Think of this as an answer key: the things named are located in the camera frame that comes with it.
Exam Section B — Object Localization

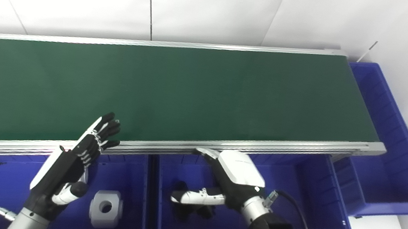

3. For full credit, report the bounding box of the green conveyor belt aluminium frame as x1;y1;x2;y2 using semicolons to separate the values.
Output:
0;6;399;213

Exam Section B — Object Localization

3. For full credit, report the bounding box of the blue bin with black parts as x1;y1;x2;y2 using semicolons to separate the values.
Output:
142;132;361;229

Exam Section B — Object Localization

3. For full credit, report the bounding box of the white block part with hole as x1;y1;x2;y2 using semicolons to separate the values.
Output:
87;188;125;229

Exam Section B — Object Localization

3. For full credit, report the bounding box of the empty blue bin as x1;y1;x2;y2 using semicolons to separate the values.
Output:
323;59;408;224

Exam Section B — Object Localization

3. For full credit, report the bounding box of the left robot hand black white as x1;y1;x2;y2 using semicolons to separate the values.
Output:
23;103;124;229

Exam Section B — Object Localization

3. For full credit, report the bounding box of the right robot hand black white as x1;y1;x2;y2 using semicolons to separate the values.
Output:
170;144;270;217

